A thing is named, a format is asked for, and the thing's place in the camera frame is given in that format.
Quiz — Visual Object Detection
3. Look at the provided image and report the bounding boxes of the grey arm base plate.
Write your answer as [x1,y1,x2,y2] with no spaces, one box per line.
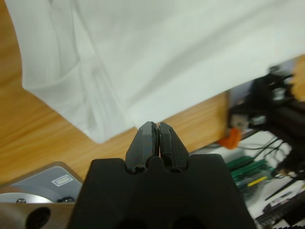
[0,161,84,205]

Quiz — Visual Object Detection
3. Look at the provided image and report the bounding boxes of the black clamp block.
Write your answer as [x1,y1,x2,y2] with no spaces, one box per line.
[250,71,294,113]

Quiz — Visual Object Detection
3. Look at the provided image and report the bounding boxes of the white t-shirt with black logo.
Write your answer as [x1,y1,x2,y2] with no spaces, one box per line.
[4,0,305,144]

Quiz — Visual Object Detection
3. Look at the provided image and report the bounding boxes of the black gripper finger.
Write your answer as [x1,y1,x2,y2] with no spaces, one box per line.
[158,122,191,173]
[125,121,160,173]

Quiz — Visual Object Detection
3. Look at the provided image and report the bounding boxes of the dark camera post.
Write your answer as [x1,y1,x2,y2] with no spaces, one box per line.
[228,66,305,172]

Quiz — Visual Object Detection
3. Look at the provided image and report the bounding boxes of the green circuit board stack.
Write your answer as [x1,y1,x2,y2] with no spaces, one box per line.
[225,154,277,191]

